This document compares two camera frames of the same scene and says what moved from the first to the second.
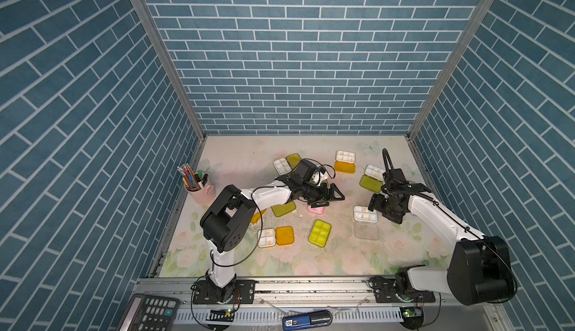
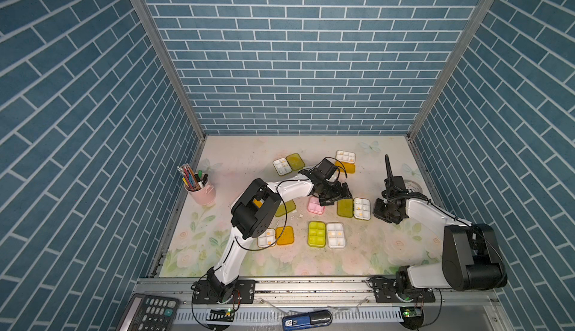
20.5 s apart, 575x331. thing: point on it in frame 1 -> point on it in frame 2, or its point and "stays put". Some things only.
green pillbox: (320, 233) stays put
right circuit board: (412, 317) stays put
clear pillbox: (365, 223) -> (335, 235)
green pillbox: (281, 210) stays put
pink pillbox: (319, 210) stays put
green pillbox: (373, 178) -> (358, 208)
